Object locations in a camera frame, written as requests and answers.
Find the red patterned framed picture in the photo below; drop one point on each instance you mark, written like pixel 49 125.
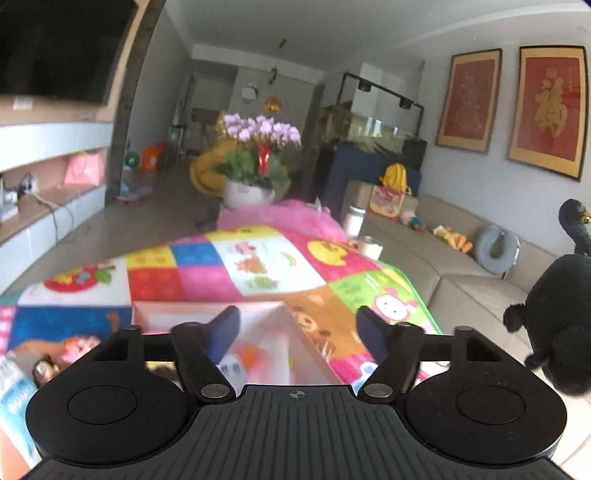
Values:
pixel 468 101

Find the grey neck pillow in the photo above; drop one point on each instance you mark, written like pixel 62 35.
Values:
pixel 485 251

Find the white thermos bottle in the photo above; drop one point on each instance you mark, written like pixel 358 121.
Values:
pixel 354 220

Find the black plush toy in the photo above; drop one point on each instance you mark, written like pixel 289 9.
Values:
pixel 563 314

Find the white power strip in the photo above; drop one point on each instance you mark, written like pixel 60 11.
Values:
pixel 27 185

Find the black television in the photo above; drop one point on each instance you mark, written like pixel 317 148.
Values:
pixel 60 46

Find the white wall clock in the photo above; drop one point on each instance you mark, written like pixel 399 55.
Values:
pixel 249 91

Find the blue white wet wipes packet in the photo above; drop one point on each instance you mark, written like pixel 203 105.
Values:
pixel 16 406

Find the black framed fish tank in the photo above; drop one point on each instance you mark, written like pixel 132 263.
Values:
pixel 369 157

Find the pink blanket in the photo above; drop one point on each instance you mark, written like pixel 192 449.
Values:
pixel 286 219

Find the orange yellow plush toy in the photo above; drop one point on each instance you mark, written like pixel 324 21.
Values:
pixel 455 239

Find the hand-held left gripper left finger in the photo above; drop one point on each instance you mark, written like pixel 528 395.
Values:
pixel 226 332

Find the white television cabinet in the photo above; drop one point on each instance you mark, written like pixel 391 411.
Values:
pixel 55 138

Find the pink cardboard box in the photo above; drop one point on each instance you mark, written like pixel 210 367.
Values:
pixel 277 332

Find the big yellow plush toy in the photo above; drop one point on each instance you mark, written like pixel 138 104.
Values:
pixel 205 173

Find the pink paper bag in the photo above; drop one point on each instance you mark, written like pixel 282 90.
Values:
pixel 83 170

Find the green ball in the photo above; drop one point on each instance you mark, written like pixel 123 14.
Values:
pixel 132 159

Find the colourful cartoon printed mat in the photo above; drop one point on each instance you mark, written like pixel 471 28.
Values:
pixel 207 277

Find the orange hanging lantern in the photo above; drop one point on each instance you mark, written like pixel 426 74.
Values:
pixel 273 103

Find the beige sofa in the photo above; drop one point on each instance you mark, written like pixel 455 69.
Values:
pixel 461 295

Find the red framed calligraphy picture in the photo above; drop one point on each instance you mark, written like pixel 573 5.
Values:
pixel 547 110

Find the silver metal cup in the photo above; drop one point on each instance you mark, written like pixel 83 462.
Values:
pixel 370 247

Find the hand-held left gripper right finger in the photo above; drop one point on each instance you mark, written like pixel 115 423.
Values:
pixel 371 332

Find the orange bag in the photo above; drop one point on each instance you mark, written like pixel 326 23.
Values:
pixel 152 159

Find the potted pink orchid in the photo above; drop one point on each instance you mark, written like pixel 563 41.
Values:
pixel 258 157

